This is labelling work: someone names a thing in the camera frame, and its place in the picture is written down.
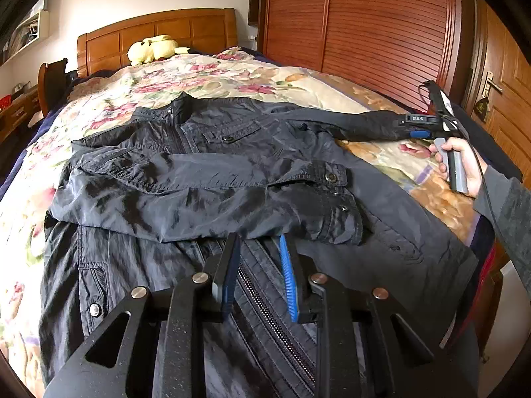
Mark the white wall shelf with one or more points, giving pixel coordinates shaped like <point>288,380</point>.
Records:
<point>25,35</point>

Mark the wooden chair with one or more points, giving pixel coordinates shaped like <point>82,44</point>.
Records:
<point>52,87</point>

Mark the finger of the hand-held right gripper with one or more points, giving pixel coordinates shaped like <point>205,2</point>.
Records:
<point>420,134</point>
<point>419,119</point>

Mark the floral blanket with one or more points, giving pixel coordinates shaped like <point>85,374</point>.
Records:
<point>257,74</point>

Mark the red basket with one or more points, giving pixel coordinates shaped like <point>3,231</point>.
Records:
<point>5,103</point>

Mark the wooden door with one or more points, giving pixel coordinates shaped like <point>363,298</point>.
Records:
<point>510,103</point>

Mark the person's right forearm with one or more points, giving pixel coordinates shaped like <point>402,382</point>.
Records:
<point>510,211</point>

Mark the wooden desk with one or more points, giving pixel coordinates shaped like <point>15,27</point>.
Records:
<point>18,116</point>

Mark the wooden bed headboard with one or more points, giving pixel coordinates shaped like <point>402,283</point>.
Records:
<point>186,29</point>

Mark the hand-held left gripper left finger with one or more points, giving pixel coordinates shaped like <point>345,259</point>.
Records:
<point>230,273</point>

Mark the yellow plush toy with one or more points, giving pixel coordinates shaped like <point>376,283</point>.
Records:
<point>153,49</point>

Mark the wooden wardrobe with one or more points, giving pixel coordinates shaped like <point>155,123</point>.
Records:
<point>373,29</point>

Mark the black jacket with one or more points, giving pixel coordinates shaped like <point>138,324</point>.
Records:
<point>207,182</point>

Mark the person's right hand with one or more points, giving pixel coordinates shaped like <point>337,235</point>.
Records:
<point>468,157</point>

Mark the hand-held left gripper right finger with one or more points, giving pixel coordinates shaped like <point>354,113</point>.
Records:
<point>289,282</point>

